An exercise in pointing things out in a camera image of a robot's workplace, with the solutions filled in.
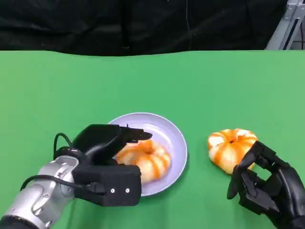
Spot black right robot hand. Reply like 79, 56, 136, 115
226, 140, 305, 229

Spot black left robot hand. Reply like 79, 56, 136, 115
71, 123, 153, 167

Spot orange white toy bread roll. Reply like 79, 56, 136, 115
207, 128, 259, 175
116, 139, 172, 184

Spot green table cloth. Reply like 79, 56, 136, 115
0, 50, 305, 229

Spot lilac plate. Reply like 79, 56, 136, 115
107, 112, 188, 198

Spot black backdrop curtain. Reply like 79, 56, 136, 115
0, 0, 289, 57

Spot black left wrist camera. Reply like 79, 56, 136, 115
71, 163, 142, 207

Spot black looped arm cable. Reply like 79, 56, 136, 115
53, 132, 73, 158

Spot black camera plug cable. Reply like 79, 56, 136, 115
20, 175, 106, 195

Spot aluminium frame profile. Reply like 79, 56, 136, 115
264, 0, 305, 51

